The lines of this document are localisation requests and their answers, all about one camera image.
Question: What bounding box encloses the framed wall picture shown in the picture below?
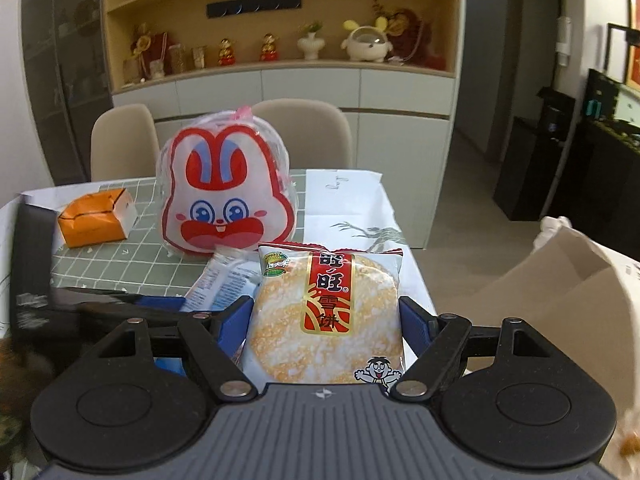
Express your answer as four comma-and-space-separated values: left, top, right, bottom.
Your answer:
625, 0, 640, 86

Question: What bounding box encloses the wooden shelf cabinet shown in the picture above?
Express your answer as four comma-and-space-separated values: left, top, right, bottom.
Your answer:
100, 0, 463, 141

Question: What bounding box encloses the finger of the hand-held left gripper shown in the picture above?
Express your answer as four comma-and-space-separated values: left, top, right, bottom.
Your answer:
50, 286, 187, 313
153, 356, 187, 377

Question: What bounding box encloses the white wall device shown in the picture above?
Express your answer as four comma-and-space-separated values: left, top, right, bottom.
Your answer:
555, 16, 572, 67

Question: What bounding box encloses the black sideboard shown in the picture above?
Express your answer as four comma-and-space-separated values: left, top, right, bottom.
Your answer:
545, 67, 640, 261

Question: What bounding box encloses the dark glass cabinet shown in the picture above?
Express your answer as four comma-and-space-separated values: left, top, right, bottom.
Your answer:
21, 0, 113, 188

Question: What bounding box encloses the red gift bag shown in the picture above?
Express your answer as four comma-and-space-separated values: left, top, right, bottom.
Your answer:
131, 24, 171, 81

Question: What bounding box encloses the white vase with plant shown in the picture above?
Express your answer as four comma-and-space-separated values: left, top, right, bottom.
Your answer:
297, 21, 325, 61

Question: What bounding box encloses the brown red plush toy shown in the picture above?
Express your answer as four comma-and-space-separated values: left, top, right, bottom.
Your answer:
372, 1, 448, 70

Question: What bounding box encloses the rabbit face snack bag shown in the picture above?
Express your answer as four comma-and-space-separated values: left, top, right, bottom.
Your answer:
154, 106, 300, 261

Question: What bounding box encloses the cardboard box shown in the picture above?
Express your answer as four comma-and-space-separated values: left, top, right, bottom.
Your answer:
462, 224, 640, 461

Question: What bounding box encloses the black water dispenser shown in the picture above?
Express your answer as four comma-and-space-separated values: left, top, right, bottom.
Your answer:
494, 87, 576, 221

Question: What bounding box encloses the blue white snack packet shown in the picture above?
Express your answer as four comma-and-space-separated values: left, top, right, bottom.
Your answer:
182, 245, 262, 313

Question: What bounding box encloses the orange tissue box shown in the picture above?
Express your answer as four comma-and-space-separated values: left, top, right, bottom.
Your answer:
56, 188, 139, 249

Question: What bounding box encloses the rice cracker packet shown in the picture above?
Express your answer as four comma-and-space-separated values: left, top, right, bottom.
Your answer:
242, 241, 406, 396

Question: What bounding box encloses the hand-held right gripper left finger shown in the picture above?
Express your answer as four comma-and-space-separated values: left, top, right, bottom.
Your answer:
95, 296, 258, 401

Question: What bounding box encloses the white bamboo print tablecloth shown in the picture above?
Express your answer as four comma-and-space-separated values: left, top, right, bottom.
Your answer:
304, 169, 408, 253

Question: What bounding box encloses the beige chair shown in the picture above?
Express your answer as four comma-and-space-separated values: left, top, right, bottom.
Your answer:
250, 99, 355, 171
90, 104, 161, 182

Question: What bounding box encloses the green grid table mat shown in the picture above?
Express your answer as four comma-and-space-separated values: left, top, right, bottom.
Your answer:
50, 169, 308, 301

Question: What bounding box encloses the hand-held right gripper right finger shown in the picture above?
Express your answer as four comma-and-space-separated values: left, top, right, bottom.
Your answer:
390, 296, 546, 401

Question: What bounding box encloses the brown fuzzy cloth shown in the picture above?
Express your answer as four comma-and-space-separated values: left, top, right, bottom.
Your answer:
0, 337, 57, 466

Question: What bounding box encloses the white plush toy with dome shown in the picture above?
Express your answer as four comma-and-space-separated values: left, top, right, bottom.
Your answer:
342, 16, 392, 64

